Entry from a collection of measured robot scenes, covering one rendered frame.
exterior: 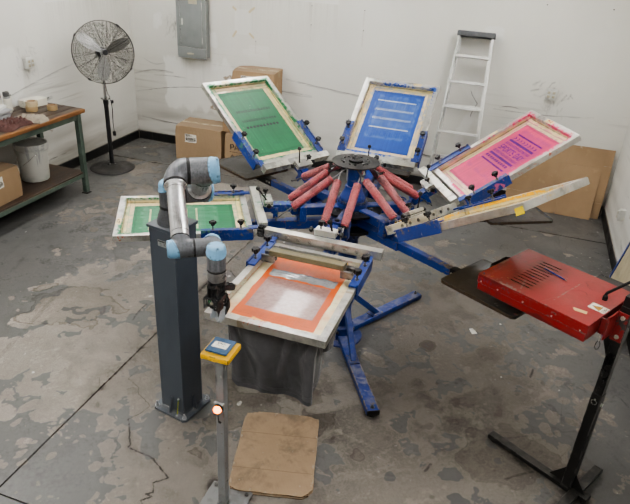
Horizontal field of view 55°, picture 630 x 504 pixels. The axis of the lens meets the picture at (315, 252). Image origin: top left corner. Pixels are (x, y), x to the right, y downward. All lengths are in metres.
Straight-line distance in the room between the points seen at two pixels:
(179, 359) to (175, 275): 0.54
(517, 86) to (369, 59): 1.61
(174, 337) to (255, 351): 0.64
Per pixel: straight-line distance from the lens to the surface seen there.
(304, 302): 2.95
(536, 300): 2.97
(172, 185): 2.60
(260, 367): 2.98
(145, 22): 8.18
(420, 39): 6.93
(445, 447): 3.69
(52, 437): 3.79
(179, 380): 3.59
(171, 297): 3.29
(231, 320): 2.77
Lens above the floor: 2.53
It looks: 27 degrees down
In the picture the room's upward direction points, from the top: 4 degrees clockwise
